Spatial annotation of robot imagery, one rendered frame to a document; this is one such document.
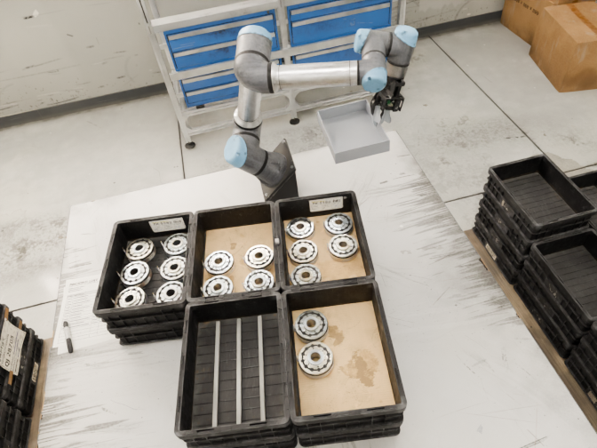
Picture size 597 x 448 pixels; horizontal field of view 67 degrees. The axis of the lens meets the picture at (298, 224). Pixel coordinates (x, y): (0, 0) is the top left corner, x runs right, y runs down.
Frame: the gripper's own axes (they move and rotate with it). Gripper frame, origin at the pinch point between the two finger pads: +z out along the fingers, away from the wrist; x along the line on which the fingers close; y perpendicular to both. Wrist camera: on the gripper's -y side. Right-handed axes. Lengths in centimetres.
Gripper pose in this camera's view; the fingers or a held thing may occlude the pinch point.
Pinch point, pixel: (377, 122)
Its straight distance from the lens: 175.7
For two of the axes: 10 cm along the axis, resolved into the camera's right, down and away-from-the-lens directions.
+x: 9.5, -1.1, 3.0
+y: 2.9, 6.9, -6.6
